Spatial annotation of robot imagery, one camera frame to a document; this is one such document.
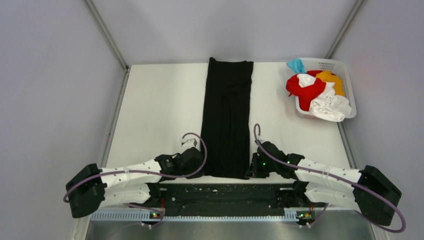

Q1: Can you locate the white plastic laundry basket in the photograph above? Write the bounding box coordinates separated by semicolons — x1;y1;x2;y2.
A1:
286;57;357;123

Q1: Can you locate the left corner metal post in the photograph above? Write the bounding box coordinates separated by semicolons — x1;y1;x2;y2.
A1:
83;0;129;72

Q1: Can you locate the white t shirt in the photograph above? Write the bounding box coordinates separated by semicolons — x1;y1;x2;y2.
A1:
300;73;352;122

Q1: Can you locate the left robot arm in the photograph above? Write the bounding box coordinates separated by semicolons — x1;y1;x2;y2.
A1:
64;147;206;219

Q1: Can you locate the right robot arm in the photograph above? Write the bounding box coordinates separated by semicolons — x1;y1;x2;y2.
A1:
245;141;402;227

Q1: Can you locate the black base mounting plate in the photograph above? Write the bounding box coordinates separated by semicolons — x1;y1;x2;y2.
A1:
130;183;327;220

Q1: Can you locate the light blue t shirt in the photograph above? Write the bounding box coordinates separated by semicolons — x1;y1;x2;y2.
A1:
286;58;307;74

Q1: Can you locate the red t shirt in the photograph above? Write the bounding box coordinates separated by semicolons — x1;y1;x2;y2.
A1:
286;70;326;112

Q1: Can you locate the aluminium frame rail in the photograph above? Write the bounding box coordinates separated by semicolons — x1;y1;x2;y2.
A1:
71;187;392;240

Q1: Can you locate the corner metal post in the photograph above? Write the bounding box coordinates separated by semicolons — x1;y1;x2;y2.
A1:
324;0;368;59
83;0;129;72

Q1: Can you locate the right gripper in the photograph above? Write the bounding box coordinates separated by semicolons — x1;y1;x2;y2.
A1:
245;152;278;179

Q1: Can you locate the black t shirt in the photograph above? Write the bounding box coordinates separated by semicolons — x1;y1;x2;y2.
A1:
200;57;254;179

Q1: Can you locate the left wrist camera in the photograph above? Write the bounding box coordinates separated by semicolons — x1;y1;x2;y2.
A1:
180;138;198;149

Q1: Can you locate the right corner metal post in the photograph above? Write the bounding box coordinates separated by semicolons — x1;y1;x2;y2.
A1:
324;0;368;59

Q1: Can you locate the yellow t shirt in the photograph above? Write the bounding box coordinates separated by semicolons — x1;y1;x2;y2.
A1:
315;71;346;97

